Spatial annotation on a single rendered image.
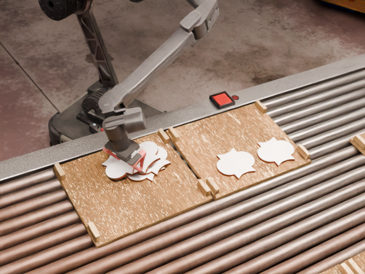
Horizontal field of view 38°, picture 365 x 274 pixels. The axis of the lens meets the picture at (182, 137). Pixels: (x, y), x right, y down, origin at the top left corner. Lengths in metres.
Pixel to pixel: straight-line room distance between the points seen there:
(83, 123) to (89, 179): 1.24
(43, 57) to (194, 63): 1.07
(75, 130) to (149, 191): 1.28
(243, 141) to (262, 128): 0.11
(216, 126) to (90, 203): 0.58
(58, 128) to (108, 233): 1.41
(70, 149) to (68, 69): 1.91
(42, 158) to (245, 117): 0.77
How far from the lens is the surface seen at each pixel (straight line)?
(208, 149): 1.90
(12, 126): 3.37
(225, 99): 2.14
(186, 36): 1.70
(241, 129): 2.01
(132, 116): 1.60
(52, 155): 1.89
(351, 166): 2.04
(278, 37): 4.37
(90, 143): 1.92
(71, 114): 3.05
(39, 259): 1.62
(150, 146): 1.80
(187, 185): 1.77
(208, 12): 1.72
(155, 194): 1.74
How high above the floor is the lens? 2.26
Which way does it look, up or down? 43 degrees down
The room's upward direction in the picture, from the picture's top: 8 degrees clockwise
